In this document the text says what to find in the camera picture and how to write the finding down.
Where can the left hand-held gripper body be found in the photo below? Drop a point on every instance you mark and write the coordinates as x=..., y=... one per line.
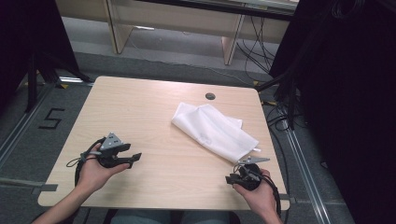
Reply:
x=109, y=154

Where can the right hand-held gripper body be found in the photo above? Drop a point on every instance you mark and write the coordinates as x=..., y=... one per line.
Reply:
x=250, y=177

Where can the white cloth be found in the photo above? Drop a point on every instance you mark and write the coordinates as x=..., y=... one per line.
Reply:
x=214, y=132

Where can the person's right hand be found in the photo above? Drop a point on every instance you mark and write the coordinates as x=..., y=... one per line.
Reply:
x=260, y=197

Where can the person's left hand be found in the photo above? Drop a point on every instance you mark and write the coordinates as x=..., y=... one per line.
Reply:
x=93, y=175

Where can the person's legs in jeans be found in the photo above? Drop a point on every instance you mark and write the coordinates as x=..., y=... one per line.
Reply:
x=174, y=217

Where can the black metal stand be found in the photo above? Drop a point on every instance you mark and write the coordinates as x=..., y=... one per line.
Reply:
x=288, y=93
x=46, y=71

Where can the black curtain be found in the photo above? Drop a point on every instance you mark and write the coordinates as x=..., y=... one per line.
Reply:
x=348, y=93
x=28, y=37

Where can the light wooden desk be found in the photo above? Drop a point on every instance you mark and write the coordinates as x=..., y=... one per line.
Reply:
x=174, y=18

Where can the grey floor rail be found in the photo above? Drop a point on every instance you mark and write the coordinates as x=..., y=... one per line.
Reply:
x=306, y=174
x=21, y=124

